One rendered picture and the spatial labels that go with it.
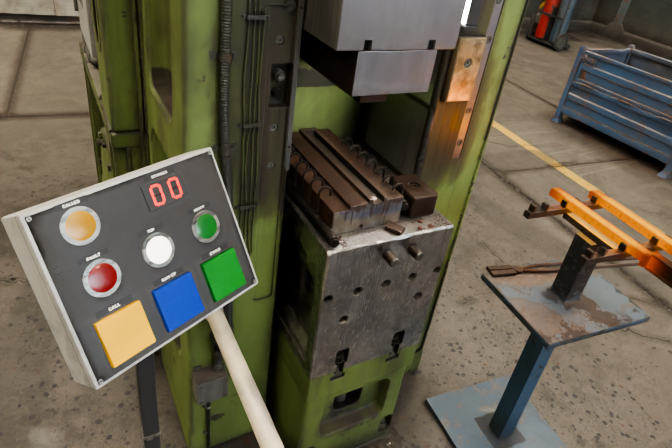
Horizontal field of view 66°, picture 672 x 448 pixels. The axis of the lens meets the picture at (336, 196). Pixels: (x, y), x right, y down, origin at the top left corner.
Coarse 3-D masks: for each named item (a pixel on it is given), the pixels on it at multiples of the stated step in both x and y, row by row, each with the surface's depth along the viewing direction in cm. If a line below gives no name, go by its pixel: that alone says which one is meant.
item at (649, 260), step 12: (552, 192) 153; (564, 192) 152; (576, 204) 146; (588, 216) 142; (600, 216) 142; (600, 228) 139; (612, 228) 137; (612, 240) 136; (624, 240) 133; (636, 252) 130; (648, 252) 129; (648, 264) 128; (660, 264) 126; (660, 276) 126
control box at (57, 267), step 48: (96, 192) 78; (144, 192) 83; (192, 192) 90; (48, 240) 72; (96, 240) 77; (144, 240) 83; (192, 240) 90; (240, 240) 98; (48, 288) 73; (144, 288) 82; (240, 288) 97; (96, 336) 76; (96, 384) 76
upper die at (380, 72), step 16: (304, 32) 121; (304, 48) 122; (320, 48) 115; (320, 64) 116; (336, 64) 110; (352, 64) 104; (368, 64) 104; (384, 64) 106; (400, 64) 108; (416, 64) 110; (432, 64) 112; (336, 80) 111; (352, 80) 105; (368, 80) 106; (384, 80) 108; (400, 80) 110; (416, 80) 112; (352, 96) 107
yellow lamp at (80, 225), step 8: (72, 216) 75; (80, 216) 76; (88, 216) 76; (72, 224) 75; (80, 224) 75; (88, 224) 76; (72, 232) 75; (80, 232) 75; (88, 232) 76; (80, 240) 75
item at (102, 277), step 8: (104, 264) 78; (96, 272) 77; (104, 272) 77; (112, 272) 78; (88, 280) 76; (96, 280) 76; (104, 280) 77; (112, 280) 78; (96, 288) 76; (104, 288) 77
